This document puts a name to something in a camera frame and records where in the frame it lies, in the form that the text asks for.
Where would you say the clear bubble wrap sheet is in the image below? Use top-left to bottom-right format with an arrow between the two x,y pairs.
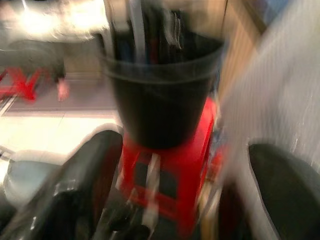
219,0 -> 320,181

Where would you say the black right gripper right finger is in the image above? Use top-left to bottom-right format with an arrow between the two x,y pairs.
246,143 -> 320,240

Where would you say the red frame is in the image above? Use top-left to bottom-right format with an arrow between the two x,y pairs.
0,66 -> 52,102

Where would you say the dark clothes pile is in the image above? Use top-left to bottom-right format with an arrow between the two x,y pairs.
112,0 -> 222,65

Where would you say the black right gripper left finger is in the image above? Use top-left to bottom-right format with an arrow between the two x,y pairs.
0,129 -> 124,240

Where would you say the wooden cabinet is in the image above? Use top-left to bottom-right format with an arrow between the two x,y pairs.
222,0 -> 267,83

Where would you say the red plastic stool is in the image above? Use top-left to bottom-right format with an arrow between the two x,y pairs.
116,97 -> 226,218

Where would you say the black plastic bucket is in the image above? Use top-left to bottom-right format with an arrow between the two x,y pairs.
101,32 -> 226,151

